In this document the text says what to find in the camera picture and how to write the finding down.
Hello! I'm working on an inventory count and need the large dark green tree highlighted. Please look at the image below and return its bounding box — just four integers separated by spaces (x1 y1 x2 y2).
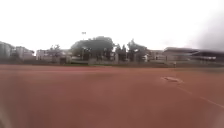
70 35 116 62

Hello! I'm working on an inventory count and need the floodlight pole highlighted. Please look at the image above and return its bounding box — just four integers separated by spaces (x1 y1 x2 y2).
81 31 87 61

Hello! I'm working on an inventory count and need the small green tree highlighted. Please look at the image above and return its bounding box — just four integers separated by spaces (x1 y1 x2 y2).
47 44 63 63

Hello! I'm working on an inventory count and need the pale patch on ground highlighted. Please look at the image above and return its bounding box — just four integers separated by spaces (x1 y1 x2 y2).
161 76 184 84

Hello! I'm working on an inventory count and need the low building with flat roof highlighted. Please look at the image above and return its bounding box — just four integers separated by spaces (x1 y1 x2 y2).
163 46 224 63

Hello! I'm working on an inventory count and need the pale building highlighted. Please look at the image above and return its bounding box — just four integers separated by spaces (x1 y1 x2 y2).
14 45 36 62

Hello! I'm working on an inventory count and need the grey building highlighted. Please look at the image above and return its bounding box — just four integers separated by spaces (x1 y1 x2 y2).
0 40 16 62

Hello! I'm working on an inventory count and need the low perimeter wall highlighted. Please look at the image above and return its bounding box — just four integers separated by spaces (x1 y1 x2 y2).
0 58 224 68

